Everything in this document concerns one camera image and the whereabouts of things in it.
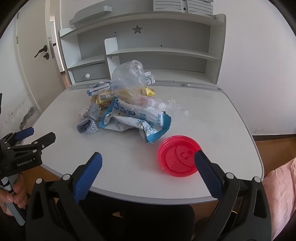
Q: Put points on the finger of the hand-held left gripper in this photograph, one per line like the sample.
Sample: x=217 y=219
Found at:
x=25 y=132
x=44 y=139

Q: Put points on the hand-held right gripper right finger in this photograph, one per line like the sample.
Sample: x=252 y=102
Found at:
x=207 y=176

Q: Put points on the small blue white striped wrapper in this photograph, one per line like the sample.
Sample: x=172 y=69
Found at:
x=98 y=88

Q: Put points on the grey crumpled wrapper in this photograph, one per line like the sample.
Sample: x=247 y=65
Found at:
x=93 y=112

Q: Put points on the large blue white snack wrapper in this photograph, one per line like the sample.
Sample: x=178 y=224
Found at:
x=134 y=115

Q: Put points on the small blue grey wrapper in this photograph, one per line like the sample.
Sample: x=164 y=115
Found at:
x=86 y=126

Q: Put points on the pink cushion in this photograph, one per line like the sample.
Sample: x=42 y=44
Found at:
x=282 y=190

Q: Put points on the small yellow snack packet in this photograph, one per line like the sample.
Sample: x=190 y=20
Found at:
x=148 y=92

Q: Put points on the white printed wrapper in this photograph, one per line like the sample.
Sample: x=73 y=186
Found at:
x=149 y=77

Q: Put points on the white shelf divider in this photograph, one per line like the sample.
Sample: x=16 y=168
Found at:
x=112 y=48

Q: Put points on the grey white desk hutch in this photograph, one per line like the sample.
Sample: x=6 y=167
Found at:
x=161 y=44

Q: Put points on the grey flat panel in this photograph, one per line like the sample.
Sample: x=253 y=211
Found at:
x=90 y=15

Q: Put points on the grey drawer with white knob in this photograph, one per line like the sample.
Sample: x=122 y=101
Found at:
x=92 y=71

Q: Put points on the clear plastic bag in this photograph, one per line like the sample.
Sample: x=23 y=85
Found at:
x=127 y=76

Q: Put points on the white door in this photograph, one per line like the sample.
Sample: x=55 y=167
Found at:
x=30 y=76

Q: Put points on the black chair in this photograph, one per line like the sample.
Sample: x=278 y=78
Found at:
x=150 y=222

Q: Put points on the long yellow snack packet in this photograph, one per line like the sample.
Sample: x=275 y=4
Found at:
x=105 y=97

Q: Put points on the clear crumpled plastic wrap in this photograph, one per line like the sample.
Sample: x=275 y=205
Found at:
x=171 y=107

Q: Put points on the red plastic cup lid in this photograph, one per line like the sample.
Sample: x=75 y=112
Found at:
x=175 y=155

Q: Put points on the person's left hand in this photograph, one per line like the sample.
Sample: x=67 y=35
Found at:
x=19 y=194

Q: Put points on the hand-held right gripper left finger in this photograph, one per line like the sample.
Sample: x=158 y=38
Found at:
x=89 y=178

